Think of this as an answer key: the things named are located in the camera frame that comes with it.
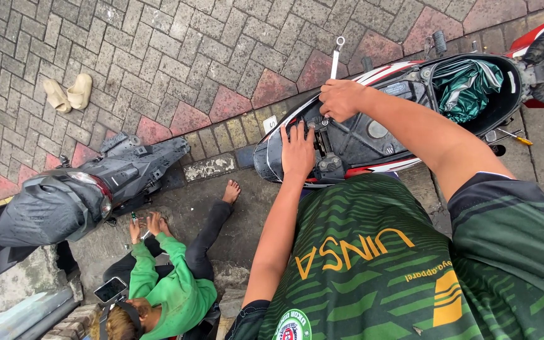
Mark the person's right hand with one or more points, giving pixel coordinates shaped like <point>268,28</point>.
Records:
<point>345,99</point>

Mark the person's left hand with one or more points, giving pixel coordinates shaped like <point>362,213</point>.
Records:
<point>298,156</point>

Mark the person's right fingers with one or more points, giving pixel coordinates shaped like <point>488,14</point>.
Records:
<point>331,103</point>

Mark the silver combination wrench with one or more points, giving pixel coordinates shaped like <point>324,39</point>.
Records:
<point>335,61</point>

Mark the red white black scooter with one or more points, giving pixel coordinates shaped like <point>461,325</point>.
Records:
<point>361,141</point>

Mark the white plate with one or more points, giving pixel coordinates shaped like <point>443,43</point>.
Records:
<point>270,123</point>

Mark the green crumpled raincoat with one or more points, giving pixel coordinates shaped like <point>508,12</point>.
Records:
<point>461,89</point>

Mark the silver socket tool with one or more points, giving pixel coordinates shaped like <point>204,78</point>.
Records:
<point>490,136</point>

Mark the person's green striped jersey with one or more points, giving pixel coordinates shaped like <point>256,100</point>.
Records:
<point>371,283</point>

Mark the beige sandal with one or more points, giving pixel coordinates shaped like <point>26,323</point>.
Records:
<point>81,90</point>
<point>57,96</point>

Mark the head-mounted black phone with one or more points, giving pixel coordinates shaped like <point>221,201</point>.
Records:
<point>110,289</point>

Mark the stack of bricks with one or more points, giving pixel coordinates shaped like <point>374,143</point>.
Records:
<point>71,323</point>

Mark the dark grey pipe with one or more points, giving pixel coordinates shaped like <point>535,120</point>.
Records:
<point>50,321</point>

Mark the light grey pipe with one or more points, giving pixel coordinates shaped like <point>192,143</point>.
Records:
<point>12,316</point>

